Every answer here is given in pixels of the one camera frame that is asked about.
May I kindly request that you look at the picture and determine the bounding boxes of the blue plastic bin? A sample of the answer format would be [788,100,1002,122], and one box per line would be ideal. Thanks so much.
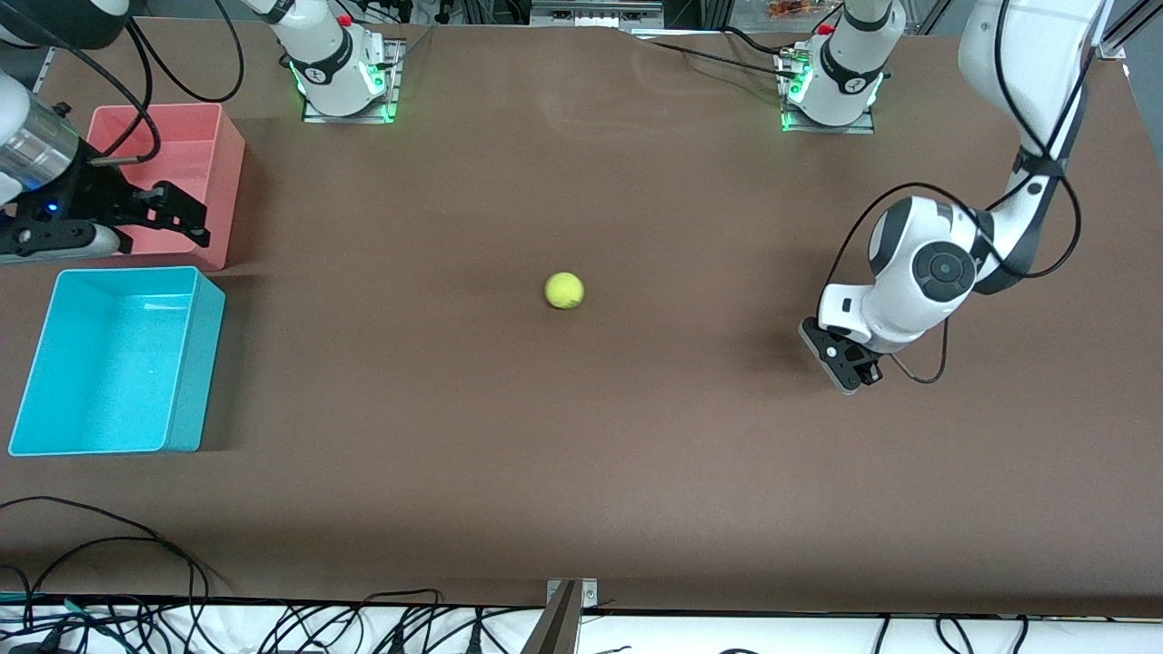
[7,266,226,457]

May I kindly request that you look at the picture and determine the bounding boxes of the small metal bracket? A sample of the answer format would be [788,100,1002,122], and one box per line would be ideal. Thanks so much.
[546,579,599,608]

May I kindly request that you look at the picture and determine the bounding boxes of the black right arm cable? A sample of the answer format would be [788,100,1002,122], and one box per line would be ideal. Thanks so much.
[123,0,246,104]

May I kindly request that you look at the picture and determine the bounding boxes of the dark metal bar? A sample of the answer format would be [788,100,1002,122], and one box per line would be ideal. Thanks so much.
[520,581,582,654]

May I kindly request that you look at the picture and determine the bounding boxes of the pink plastic bin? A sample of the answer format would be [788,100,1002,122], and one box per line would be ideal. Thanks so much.
[56,103,246,272]

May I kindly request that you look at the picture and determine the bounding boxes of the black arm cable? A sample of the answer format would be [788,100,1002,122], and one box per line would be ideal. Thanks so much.
[825,0,1091,386]
[123,0,246,104]

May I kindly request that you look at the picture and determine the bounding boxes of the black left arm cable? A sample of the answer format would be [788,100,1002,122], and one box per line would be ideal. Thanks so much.
[825,0,1091,386]

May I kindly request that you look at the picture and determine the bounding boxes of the yellow tennis ball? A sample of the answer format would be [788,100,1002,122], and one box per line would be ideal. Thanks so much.
[544,272,586,312]

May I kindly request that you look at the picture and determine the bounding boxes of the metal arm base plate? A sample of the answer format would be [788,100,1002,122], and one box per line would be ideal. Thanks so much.
[780,50,878,134]
[303,41,401,124]

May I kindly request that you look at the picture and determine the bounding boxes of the long black looped cable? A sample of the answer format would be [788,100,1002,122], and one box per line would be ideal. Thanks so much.
[0,496,212,605]

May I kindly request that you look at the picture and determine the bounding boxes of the grey metal device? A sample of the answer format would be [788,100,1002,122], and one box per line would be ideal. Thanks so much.
[530,0,664,28]

